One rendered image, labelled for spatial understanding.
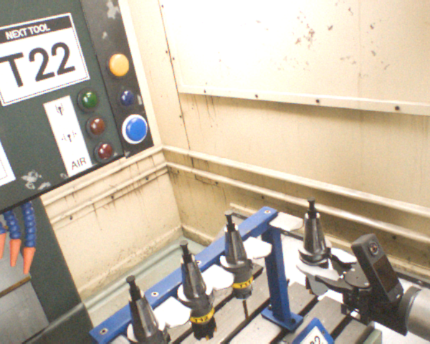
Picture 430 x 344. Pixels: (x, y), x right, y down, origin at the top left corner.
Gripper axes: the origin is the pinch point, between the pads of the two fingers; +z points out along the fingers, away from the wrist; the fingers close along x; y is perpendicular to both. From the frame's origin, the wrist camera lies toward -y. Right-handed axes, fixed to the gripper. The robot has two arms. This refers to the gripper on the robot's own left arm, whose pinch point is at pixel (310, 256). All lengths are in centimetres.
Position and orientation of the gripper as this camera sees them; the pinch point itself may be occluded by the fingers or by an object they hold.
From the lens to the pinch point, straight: 86.2
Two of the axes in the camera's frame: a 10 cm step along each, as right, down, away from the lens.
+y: 1.5, 8.9, 4.3
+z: -6.9, -2.2, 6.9
